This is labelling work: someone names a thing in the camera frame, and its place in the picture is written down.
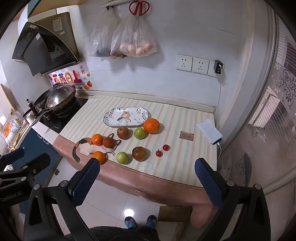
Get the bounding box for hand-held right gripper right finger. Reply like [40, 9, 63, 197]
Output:
[195, 158, 271, 241]

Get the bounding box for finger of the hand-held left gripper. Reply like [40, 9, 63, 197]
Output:
[0, 152, 51, 179]
[0, 148, 25, 165]

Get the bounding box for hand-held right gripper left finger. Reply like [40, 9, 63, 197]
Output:
[23, 158, 101, 241]

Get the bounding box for green apple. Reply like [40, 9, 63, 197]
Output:
[134, 128, 146, 140]
[116, 151, 133, 165]

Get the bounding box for red brown apple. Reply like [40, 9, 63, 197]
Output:
[132, 146, 147, 162]
[117, 126, 130, 140]

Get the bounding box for glass fruit plate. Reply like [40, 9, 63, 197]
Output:
[103, 107, 151, 128]

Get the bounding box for large orange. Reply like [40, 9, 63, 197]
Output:
[143, 118, 161, 134]

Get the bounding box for blue kitchen cabinet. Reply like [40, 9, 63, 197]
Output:
[13, 126, 63, 187]

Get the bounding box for clear plastic storage box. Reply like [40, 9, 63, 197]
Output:
[0, 111, 28, 149]

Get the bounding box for striped tablecloth with cat print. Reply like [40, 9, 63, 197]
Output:
[53, 95, 218, 229]

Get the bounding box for wooden stool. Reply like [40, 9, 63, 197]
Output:
[158, 205, 193, 241]

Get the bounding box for dark sauce bottle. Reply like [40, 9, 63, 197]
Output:
[26, 98, 37, 117]

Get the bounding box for brown cloth label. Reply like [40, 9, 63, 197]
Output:
[179, 131, 194, 141]

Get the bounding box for white paper slip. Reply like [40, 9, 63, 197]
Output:
[196, 119, 223, 145]

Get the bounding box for wooden cutting board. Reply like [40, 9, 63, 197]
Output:
[0, 83, 20, 113]

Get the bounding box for black gas stove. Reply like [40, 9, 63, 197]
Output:
[38, 97, 90, 134]

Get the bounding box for dark frying pan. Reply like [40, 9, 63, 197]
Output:
[23, 91, 58, 117]

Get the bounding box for blue striped slipper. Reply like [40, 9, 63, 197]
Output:
[124, 216, 138, 229]
[145, 215, 158, 229]

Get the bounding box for person's dark clothing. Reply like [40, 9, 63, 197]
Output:
[88, 226, 160, 241]

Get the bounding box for steel wok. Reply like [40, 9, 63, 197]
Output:
[45, 85, 76, 111]

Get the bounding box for white radiator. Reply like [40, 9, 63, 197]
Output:
[248, 90, 288, 130]

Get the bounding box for black range hood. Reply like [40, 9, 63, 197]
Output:
[11, 11, 80, 77]

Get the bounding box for black plug charger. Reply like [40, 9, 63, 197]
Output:
[214, 60, 224, 75]

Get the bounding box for lace patterned window film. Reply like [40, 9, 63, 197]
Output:
[268, 52, 296, 108]

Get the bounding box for plastic bag with dark contents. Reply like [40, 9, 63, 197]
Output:
[88, 9, 121, 58]

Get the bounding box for plastic bag of eggs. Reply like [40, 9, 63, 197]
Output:
[110, 16, 160, 59]

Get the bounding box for colourful wall stickers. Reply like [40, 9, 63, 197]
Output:
[48, 65, 93, 91]

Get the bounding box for white wall socket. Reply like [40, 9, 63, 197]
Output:
[192, 57, 210, 75]
[175, 54, 193, 72]
[207, 60, 223, 77]

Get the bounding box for wall hook rail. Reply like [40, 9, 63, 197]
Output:
[102, 0, 133, 10]

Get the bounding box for red handled scissors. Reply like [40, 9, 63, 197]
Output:
[129, 0, 151, 26]

